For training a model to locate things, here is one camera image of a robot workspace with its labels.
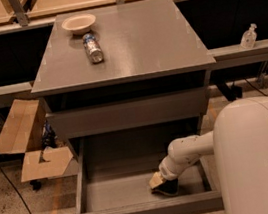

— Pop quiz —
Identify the hand sanitizer pump bottle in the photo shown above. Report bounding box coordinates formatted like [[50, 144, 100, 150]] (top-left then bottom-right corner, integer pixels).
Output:
[[240, 23, 257, 49]]

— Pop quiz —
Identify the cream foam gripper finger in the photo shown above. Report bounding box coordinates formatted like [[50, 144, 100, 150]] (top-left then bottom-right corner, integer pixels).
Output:
[[149, 172, 166, 189]]

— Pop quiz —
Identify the white paper bowl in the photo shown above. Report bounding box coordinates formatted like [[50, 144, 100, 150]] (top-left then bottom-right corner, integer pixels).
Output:
[[61, 13, 96, 36]]

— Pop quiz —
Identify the green scrubbing sponge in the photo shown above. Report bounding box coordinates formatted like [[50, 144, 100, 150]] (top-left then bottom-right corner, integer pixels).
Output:
[[151, 179, 179, 197]]

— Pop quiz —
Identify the grey drawer cabinet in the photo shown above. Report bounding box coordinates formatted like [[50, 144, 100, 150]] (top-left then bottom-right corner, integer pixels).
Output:
[[31, 0, 215, 154]]

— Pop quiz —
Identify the closed grey top drawer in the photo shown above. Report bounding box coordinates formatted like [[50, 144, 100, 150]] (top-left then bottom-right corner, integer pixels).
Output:
[[46, 88, 208, 140]]

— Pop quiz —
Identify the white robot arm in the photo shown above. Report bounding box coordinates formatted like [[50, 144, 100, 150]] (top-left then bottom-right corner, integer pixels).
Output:
[[149, 96, 268, 214]]

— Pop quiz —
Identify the open grey middle drawer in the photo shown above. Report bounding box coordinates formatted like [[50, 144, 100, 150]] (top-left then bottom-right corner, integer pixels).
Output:
[[75, 119, 224, 214]]

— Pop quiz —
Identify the black power adapter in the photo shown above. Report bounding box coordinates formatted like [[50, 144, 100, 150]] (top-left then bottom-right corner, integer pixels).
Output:
[[226, 84, 243, 102]]

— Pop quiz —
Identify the open cardboard box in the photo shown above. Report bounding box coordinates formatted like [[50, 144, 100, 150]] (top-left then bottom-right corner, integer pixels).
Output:
[[0, 99, 78, 182]]

